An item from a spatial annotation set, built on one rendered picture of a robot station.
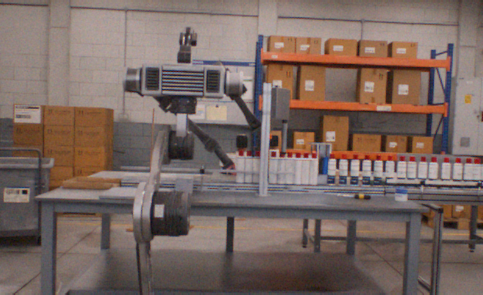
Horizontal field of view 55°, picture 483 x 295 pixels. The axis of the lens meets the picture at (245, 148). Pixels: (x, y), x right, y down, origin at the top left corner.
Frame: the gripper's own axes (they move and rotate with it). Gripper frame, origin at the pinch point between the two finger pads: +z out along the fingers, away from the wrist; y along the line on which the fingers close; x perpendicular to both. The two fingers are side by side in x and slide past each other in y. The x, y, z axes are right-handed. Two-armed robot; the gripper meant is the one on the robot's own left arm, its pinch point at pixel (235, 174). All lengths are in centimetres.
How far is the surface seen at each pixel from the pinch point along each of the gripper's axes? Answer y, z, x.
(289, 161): -5.3, 12.9, -32.3
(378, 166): -9, 48, -76
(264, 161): -18.1, 1.0, -18.5
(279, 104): -17, -22, -46
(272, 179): -5.7, 15.8, -17.0
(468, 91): 382, 171, -355
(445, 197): -16, 88, -100
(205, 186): -6.4, -5.5, 19.4
